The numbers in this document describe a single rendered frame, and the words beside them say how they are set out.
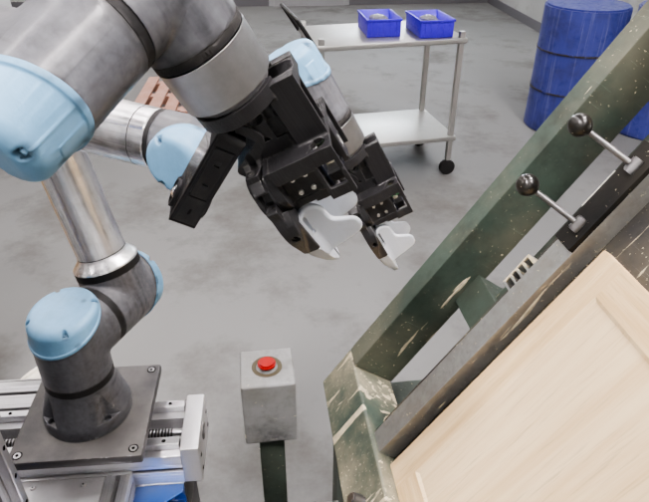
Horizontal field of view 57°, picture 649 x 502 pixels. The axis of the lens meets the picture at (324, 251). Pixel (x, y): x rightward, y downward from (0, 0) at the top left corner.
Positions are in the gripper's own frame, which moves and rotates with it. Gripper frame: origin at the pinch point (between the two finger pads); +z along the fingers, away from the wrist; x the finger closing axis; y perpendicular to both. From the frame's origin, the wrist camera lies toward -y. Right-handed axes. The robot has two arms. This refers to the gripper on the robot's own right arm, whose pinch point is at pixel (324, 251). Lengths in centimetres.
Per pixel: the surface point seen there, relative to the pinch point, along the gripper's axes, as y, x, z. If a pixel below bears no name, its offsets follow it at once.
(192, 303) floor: -137, 157, 151
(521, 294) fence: 16, 21, 49
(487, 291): 10, 34, 62
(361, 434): -24, 15, 68
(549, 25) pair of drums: 112, 396, 253
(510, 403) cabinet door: 7, 5, 54
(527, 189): 23, 29, 34
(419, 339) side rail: -9, 35, 72
